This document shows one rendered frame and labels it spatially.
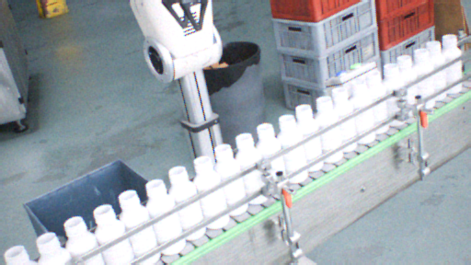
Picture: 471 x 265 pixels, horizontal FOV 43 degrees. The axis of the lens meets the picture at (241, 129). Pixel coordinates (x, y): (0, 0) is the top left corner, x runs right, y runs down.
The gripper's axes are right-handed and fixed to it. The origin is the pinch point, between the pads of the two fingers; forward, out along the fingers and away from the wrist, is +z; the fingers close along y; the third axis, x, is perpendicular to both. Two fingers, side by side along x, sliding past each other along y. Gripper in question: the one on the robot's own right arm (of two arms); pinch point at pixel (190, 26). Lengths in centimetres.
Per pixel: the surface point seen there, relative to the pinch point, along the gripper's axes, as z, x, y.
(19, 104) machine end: 105, 21, -352
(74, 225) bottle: 27, -41, 11
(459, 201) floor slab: 139, 144, -44
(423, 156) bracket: 48, 45, 23
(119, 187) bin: 53, -13, -48
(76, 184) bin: 46, -25, -47
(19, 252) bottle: 26, -52, 11
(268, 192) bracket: 37.1, -0.4, 18.2
